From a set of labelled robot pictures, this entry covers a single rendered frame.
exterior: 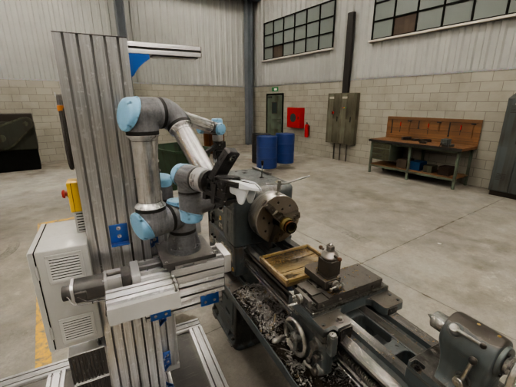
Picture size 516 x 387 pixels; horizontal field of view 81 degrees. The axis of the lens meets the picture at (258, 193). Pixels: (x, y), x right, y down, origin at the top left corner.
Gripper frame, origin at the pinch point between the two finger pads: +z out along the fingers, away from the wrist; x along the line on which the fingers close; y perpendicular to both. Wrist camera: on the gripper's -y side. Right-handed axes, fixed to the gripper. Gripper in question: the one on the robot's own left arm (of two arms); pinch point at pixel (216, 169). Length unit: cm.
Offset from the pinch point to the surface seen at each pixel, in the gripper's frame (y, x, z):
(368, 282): 33, -115, 36
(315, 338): 0, -119, 51
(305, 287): 4, -105, 36
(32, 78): -220, 941, -111
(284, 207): 26, -50, 18
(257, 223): 7, -50, 25
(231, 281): 0, -22, 79
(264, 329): -3, -78, 76
